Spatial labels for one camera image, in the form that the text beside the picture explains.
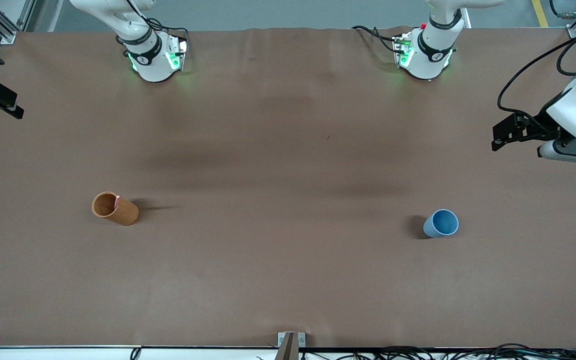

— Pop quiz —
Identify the blue cup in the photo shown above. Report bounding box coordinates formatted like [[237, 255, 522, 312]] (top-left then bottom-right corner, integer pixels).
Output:
[[422, 209, 460, 239]]

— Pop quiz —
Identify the orange cylindrical cup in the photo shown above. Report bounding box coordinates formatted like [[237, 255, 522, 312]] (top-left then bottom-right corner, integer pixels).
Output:
[[91, 191, 140, 227]]

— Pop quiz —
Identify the brown table cover mat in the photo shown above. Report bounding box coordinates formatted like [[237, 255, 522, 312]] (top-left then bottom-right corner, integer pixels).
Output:
[[0, 26, 576, 350]]

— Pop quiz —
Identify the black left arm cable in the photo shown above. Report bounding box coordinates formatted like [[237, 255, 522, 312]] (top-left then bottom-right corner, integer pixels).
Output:
[[497, 30, 576, 132]]

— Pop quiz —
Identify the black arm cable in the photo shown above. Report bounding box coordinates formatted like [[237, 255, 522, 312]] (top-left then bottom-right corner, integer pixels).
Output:
[[497, 30, 576, 132], [126, 0, 190, 45]]

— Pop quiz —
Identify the black base power cable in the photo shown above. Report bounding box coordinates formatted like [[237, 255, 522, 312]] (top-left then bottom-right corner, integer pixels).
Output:
[[351, 24, 401, 54]]

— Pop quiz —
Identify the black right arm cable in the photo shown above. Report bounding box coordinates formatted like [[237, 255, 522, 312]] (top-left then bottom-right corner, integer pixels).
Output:
[[126, 0, 190, 45]]

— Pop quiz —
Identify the black cable bundle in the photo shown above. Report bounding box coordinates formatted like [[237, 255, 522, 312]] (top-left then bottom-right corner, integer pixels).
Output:
[[300, 343, 576, 360]]

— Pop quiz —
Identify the grey metal bracket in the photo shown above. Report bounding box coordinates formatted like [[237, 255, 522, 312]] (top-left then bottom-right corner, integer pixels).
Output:
[[277, 331, 307, 360]]

